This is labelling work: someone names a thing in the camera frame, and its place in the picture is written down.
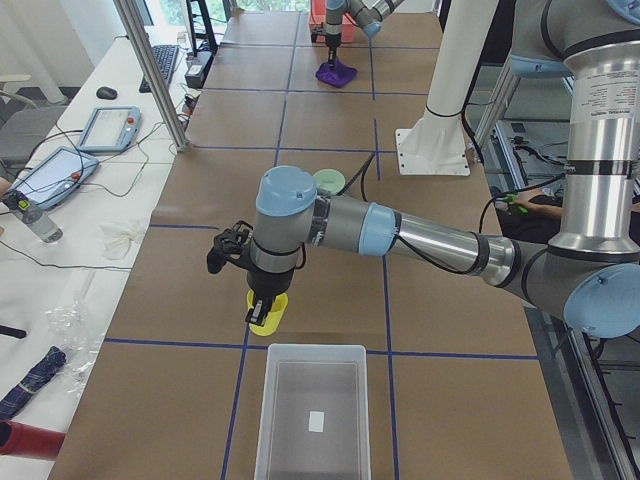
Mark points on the white crumpled cloth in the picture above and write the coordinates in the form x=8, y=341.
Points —
x=118, y=237

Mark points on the black computer mouse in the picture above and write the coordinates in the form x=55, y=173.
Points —
x=106, y=93

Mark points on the clear plastic bin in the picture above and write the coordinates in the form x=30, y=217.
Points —
x=314, y=420

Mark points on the black keyboard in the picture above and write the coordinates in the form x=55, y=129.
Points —
x=165, y=56

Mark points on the red cylinder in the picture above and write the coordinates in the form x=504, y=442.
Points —
x=26, y=441

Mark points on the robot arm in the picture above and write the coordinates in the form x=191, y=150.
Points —
x=587, y=274
x=368, y=19

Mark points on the yellow plastic cup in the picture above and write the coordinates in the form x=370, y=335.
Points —
x=273, y=320

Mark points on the black box device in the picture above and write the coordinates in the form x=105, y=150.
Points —
x=198, y=69

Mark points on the purple cloth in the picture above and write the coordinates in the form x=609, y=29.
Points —
x=335, y=74

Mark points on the aluminium frame post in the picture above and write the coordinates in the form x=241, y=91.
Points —
x=134, y=27

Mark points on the teach pendant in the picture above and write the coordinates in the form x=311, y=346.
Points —
x=110, y=130
x=52, y=181

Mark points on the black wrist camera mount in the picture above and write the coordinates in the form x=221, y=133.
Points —
x=317, y=33
x=231, y=246

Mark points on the mint green bowl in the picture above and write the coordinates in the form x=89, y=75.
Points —
x=328, y=180

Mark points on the clear water bottle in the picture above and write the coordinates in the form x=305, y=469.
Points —
x=32, y=216

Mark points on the near teach pendant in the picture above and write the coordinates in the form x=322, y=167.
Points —
x=52, y=181

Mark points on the person in black clothes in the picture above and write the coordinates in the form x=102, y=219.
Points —
x=541, y=224

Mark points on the crumpled clear plastic wrap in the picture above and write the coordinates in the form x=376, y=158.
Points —
x=77, y=332

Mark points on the folded blue umbrella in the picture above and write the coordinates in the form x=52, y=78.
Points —
x=35, y=379

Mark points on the white pillar with base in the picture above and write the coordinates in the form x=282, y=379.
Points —
x=435, y=145

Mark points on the pink plastic tray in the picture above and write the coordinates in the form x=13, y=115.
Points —
x=335, y=17

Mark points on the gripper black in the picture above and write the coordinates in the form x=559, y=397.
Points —
x=332, y=38
x=270, y=283

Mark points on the green handled tool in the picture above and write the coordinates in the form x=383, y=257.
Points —
x=513, y=208

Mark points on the far teach pendant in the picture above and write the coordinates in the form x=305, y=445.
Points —
x=110, y=130

